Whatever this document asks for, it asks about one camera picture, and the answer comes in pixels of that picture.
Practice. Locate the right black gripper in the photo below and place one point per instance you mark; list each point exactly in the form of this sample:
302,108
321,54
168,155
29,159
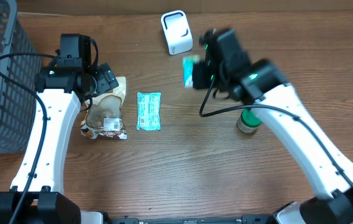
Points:
201,70

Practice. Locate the grey plastic mesh basket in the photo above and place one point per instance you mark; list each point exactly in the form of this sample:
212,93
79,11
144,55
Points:
17,107

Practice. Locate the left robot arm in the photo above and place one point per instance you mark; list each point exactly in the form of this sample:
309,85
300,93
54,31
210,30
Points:
72,77

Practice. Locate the brown snack pouch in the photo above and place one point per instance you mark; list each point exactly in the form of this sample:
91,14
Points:
104,116

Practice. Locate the white barcode scanner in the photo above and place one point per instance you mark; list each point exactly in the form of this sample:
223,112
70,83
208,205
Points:
177,32

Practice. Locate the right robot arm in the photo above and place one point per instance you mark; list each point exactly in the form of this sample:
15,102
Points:
263,89

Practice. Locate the small teal tissue pack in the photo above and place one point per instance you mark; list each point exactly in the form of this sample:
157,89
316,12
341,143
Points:
188,64

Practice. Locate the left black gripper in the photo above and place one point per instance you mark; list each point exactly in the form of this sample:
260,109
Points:
105,80

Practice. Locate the green lid seasoning jar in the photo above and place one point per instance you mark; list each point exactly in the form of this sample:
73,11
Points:
248,122

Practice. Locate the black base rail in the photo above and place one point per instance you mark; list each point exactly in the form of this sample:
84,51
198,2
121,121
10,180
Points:
182,221

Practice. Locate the teal wet wipes pack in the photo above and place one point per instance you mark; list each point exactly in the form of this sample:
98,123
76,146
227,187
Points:
148,111

